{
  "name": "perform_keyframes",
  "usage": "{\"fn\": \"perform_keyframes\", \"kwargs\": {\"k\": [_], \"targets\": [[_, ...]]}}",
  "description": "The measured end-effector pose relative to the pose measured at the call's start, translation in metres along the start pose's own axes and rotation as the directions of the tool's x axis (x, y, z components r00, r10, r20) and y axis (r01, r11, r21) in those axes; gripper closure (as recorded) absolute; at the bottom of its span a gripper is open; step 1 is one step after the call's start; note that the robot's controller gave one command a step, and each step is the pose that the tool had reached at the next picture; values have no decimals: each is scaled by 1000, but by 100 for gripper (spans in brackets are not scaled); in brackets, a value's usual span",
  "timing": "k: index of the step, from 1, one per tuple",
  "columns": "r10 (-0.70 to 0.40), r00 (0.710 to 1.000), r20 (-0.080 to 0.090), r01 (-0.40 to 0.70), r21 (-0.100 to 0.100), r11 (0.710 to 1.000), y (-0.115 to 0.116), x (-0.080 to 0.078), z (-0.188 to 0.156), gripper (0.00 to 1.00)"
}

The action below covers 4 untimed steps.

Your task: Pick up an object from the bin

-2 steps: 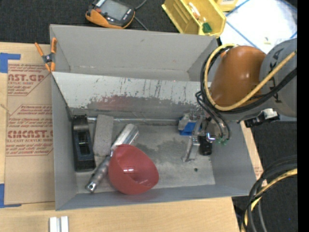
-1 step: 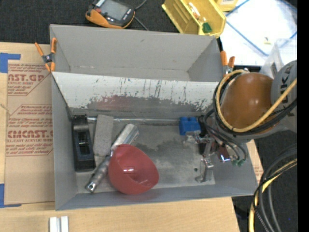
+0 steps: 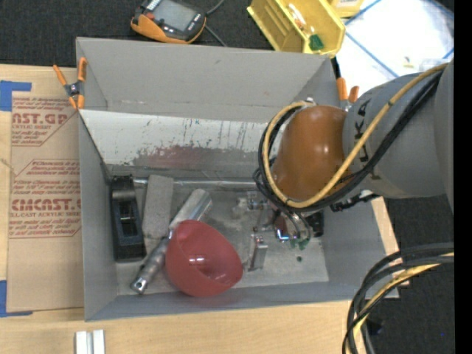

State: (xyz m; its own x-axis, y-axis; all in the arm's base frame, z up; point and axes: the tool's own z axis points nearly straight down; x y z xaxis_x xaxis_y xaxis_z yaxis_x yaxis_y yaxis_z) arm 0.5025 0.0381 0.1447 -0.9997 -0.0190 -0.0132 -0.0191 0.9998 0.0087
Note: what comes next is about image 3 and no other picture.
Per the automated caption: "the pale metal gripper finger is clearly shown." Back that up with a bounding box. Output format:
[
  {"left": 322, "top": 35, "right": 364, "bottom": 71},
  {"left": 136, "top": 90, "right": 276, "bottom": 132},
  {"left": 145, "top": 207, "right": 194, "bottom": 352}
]
[
  {"left": 245, "top": 193, "right": 268, "bottom": 233},
  {"left": 247, "top": 233, "right": 269, "bottom": 272}
]

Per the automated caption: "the red plastic bowl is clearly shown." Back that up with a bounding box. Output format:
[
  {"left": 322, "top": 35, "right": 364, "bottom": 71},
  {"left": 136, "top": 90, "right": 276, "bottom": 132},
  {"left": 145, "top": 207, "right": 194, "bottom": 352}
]
[{"left": 164, "top": 218, "right": 244, "bottom": 298}]

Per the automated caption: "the silver metal scraper tool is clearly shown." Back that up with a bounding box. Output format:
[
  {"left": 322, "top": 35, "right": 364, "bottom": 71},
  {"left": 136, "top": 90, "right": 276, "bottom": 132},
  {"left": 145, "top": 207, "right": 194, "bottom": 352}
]
[{"left": 129, "top": 188, "right": 214, "bottom": 296}]

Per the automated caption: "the grey sponge block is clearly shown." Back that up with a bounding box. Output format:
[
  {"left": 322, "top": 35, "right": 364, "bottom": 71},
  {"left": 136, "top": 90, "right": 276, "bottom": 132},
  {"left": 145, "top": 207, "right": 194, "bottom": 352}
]
[{"left": 141, "top": 174, "right": 175, "bottom": 240}]

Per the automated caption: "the black tape dispenser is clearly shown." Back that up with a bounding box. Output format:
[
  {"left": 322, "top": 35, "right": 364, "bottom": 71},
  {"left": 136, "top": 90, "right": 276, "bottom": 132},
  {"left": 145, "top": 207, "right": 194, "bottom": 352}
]
[{"left": 109, "top": 174, "right": 147, "bottom": 262}]

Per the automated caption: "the grey metal bin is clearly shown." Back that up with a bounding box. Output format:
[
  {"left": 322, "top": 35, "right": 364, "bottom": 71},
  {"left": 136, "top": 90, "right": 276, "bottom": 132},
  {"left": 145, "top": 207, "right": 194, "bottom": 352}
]
[{"left": 75, "top": 37, "right": 401, "bottom": 322}]

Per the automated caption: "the brown cardboard board, red print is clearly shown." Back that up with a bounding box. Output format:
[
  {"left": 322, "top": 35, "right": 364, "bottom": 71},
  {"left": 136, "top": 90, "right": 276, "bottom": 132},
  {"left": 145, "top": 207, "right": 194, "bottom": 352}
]
[{"left": 0, "top": 63, "right": 86, "bottom": 319}]

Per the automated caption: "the black cylinder on white bracket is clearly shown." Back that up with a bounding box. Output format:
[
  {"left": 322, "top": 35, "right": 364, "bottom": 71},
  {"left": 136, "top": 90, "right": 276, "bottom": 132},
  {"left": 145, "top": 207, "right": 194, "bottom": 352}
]
[{"left": 306, "top": 212, "right": 326, "bottom": 238}]

